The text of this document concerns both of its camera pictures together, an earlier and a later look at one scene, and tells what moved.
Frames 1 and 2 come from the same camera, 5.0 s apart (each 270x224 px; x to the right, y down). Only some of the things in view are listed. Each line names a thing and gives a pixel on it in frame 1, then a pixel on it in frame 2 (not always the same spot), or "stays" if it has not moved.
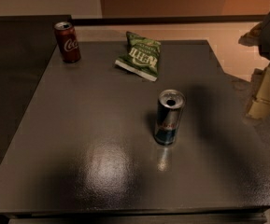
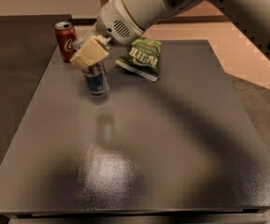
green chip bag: x=140 y=58 stays
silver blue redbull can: x=169 y=107 to x=96 y=78
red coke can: x=69 y=47 stays
